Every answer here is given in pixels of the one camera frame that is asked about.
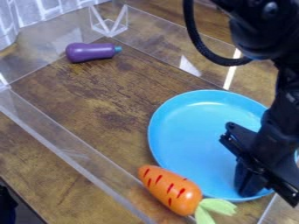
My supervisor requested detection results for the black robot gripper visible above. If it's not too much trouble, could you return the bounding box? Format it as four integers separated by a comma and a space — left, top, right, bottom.
219, 108, 299, 208

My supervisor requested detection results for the orange toy carrot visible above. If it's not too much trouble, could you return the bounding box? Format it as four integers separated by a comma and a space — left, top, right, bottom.
138, 164, 238, 224

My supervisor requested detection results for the blue round plastic tray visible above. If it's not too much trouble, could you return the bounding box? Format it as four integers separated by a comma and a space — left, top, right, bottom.
148, 90, 275, 202

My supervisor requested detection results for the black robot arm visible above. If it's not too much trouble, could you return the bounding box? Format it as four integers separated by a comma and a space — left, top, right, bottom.
211, 0, 299, 207

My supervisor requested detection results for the purple toy eggplant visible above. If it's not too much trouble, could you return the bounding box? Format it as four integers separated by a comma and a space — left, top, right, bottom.
66, 43, 123, 63

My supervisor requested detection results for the white grid curtain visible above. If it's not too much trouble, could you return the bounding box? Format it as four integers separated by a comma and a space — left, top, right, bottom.
0, 0, 110, 51

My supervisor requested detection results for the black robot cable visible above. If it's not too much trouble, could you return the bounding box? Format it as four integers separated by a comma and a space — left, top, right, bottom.
182, 0, 255, 67

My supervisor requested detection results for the clear acrylic enclosure wall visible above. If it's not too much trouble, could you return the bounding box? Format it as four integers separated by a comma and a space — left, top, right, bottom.
0, 0, 275, 224

